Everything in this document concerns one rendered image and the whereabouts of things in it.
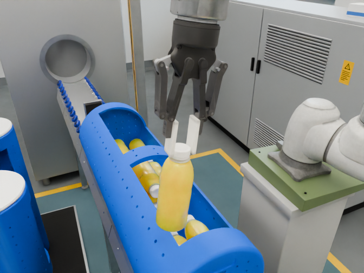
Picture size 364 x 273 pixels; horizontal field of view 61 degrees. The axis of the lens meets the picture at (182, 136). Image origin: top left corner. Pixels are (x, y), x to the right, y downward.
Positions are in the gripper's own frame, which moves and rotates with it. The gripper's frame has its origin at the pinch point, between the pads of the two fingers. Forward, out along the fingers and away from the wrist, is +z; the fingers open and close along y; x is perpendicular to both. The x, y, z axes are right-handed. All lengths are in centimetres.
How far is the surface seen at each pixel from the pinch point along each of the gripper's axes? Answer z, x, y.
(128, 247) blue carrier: 35.5, -11.0, 4.9
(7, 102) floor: 143, -438, 47
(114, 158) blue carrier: 25.8, -39.6, 1.1
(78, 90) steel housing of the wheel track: 48, -183, -11
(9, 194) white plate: 47, -60, 33
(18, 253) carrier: 69, -53, 32
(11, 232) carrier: 58, -53, 33
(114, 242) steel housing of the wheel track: 60, -38, 1
